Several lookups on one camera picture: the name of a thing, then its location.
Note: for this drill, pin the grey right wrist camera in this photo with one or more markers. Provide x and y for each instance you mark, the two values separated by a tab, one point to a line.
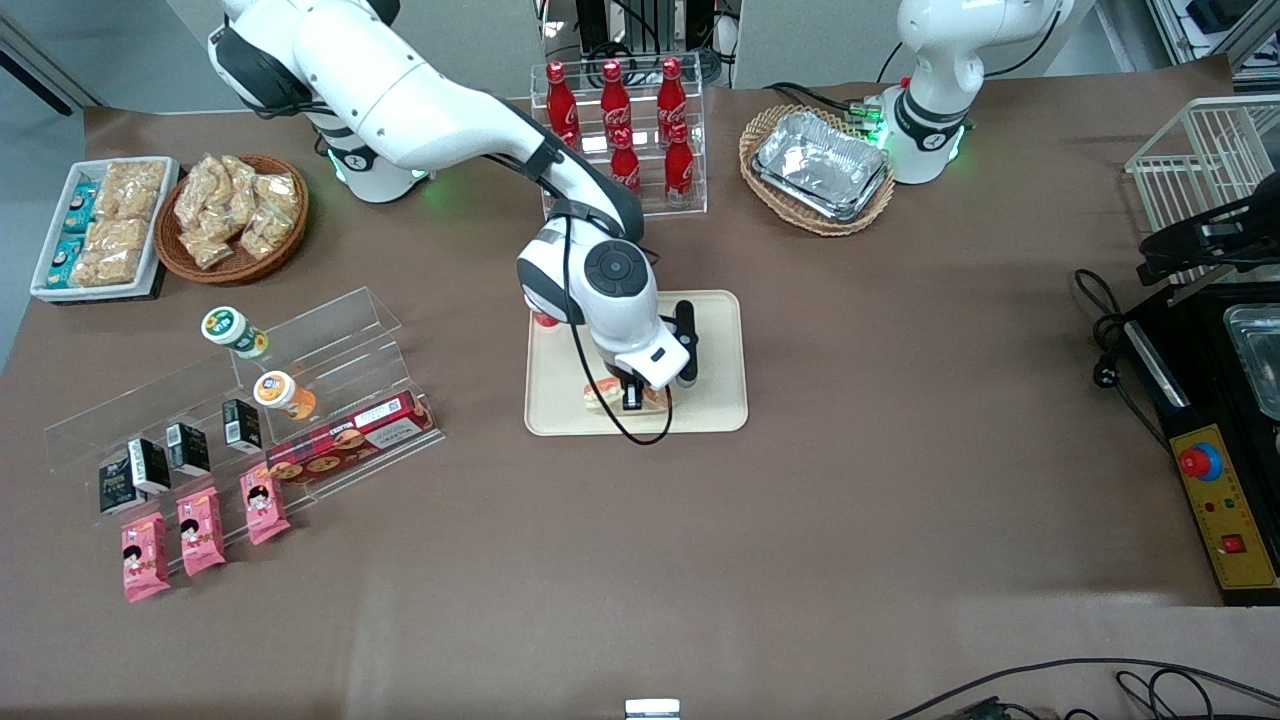
686	340

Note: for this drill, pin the red cookie box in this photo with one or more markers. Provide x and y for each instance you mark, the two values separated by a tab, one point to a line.
350	440

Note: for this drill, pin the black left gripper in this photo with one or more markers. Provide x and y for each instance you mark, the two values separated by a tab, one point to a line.
1178	243

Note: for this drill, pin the light wicker basket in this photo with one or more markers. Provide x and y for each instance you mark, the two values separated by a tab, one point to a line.
765	205

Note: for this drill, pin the cream plastic tray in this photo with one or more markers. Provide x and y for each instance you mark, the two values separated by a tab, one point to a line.
715	400

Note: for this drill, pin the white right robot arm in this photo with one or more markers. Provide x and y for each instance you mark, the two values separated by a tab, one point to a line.
420	90

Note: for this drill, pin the green-lid drink bottle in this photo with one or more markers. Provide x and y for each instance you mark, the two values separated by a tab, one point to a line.
228	328

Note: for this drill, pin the brown wicker basket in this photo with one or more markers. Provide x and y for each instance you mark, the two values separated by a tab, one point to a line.
285	250

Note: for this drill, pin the red-lid yogurt cup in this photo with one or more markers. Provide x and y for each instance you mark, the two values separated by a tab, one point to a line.
545	320

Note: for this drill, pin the clear acrylic bottle rack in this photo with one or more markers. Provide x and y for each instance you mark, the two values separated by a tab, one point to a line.
690	205

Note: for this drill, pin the small silver metal block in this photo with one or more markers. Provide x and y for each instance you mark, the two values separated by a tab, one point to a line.
652	710

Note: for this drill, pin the pink snack pack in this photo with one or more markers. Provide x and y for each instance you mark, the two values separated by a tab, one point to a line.
264	507
200	532
146	557

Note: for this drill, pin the grey metal strip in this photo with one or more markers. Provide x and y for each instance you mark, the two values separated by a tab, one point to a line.
1192	292

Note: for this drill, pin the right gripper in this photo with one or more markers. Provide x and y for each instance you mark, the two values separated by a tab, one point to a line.
631	385

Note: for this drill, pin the orange-lid drink bottle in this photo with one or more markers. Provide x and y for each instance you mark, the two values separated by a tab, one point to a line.
275	390

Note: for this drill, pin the small black drink carton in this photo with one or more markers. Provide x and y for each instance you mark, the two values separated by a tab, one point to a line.
242	425
188	448
150	465

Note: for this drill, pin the large black drink carton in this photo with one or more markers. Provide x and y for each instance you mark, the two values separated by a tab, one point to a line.
117	487

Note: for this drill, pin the teal snack pack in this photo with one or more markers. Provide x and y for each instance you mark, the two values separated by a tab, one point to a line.
66	262
82	207

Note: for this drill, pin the triangle sandwich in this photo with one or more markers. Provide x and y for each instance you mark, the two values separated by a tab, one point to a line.
600	395

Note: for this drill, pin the stacked foil containers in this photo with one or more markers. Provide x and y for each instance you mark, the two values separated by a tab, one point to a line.
820	165

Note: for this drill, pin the black equipment rack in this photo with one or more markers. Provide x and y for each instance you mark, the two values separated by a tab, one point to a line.
640	30

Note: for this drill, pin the rice crisp snack pack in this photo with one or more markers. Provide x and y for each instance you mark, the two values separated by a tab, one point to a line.
105	270
130	190
118	237

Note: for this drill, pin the red cola bottle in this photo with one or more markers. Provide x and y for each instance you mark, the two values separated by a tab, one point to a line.
679	168
672	95
561	95
615	100
568	138
626	165

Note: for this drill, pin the aluminium frame shelf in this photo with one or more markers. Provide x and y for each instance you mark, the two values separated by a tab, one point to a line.
1210	30

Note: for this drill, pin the clear acrylic tiered stand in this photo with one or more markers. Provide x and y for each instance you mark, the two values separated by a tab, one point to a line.
340	330

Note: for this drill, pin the clear bag of crackers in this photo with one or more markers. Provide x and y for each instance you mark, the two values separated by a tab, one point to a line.
207	247
200	195
270	215
240	190

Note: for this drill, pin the white rectangular snack tray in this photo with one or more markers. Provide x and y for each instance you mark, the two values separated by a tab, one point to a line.
50	225

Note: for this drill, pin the black food warmer appliance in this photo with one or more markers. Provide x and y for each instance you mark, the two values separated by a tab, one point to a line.
1200	400

